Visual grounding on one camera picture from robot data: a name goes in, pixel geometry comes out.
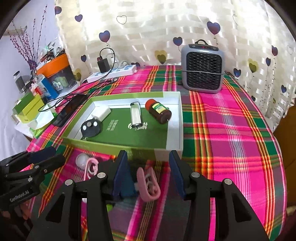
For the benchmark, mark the purple flower branches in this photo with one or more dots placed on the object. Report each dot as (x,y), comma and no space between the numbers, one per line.
(30,60)

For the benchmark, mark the white plug charger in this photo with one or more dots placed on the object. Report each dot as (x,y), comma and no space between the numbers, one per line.
(103,113)

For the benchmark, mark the wooden cabinet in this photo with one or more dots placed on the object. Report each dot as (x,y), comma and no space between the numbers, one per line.
(286,139)

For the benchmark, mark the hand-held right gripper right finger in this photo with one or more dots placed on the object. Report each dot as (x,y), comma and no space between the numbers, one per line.
(177,173)

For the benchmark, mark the black round disc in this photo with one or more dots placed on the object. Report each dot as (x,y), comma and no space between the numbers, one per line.
(91,132)

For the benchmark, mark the heart print curtain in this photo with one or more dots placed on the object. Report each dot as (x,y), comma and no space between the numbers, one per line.
(161,27)

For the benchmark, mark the dark green cardboard box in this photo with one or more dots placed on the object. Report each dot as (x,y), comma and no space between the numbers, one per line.
(23,102)

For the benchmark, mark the blue white carton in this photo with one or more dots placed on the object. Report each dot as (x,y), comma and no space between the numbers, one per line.
(47,89)

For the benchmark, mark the black smartphone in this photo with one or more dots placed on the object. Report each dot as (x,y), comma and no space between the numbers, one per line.
(69,109)

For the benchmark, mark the clear and white small case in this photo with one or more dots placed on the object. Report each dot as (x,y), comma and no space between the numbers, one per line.
(136,114)

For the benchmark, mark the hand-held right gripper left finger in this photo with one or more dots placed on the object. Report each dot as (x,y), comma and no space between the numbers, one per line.
(120,173)

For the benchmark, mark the grey portable heater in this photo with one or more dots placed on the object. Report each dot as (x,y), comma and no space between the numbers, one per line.
(203,69)

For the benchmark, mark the white power strip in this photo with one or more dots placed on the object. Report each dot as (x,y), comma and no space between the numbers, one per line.
(120,69)

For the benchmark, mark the green tissue packet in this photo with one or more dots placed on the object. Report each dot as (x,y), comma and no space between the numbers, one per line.
(44,119)

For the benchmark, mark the small clear plastic jar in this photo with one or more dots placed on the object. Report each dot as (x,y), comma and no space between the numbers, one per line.
(82,160)

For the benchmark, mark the black power adapter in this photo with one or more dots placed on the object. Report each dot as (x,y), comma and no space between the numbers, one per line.
(103,64)

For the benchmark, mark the orange rimmed storage box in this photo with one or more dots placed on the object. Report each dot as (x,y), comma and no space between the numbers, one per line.
(55,63)

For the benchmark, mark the yellow green cardboard box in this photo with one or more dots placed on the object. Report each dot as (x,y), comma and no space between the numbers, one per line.
(30,112)

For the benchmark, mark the white side table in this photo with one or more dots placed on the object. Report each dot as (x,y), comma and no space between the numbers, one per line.
(23,130)

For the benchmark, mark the pink plastic clip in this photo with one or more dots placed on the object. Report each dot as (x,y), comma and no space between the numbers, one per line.
(87,171)
(144,192)

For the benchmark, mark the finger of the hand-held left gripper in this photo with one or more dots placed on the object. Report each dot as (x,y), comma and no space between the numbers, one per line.
(53,163)
(44,154)

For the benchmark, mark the pink green plaid tablecloth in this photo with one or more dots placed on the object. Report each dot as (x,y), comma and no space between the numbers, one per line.
(231,150)

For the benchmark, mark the brown bottle red cap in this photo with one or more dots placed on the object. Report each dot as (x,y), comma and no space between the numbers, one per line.
(159,112)

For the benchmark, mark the green white cardboard box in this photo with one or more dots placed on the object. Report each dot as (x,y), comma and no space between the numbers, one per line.
(150,139)

